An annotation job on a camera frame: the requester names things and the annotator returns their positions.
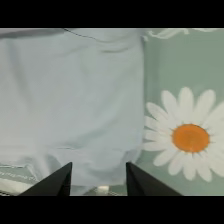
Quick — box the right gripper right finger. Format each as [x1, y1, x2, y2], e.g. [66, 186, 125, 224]
[125, 161, 183, 196]

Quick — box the pale blue shirt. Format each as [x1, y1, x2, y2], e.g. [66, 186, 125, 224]
[0, 28, 224, 196]

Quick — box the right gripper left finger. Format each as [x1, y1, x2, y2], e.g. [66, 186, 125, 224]
[19, 161, 73, 196]

